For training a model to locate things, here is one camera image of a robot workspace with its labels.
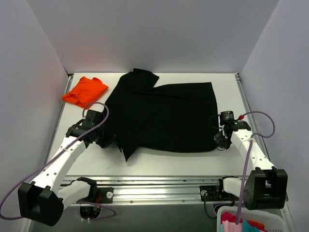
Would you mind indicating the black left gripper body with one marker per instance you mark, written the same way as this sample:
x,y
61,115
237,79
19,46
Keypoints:
x,y
104,141

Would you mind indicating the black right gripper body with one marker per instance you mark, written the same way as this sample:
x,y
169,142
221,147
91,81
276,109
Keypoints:
x,y
219,139

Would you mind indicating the black t shirt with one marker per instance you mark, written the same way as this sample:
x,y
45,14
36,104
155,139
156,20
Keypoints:
x,y
175,117

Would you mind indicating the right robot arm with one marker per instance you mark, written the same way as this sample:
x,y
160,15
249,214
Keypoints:
x,y
263,185

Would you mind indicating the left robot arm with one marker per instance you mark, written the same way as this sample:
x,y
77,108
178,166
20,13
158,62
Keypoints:
x,y
43,200

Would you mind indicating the orange folded t shirt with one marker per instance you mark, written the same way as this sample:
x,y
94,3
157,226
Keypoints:
x,y
85,92

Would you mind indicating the pink garment in basket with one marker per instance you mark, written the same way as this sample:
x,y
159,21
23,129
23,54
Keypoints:
x,y
228,223

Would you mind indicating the teal garment in basket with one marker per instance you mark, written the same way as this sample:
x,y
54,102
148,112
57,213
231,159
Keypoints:
x,y
246,227

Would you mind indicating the orange garment in basket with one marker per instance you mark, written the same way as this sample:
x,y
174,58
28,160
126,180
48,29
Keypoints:
x,y
258,225

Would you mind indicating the white laundry basket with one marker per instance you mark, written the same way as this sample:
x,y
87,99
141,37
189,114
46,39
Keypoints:
x,y
272,222

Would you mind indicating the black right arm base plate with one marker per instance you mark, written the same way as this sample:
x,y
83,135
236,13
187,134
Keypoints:
x,y
214,193

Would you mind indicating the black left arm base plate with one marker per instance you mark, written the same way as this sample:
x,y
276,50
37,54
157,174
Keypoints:
x,y
103,195

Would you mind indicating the aluminium frame rail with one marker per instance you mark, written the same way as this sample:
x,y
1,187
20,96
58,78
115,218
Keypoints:
x,y
154,189

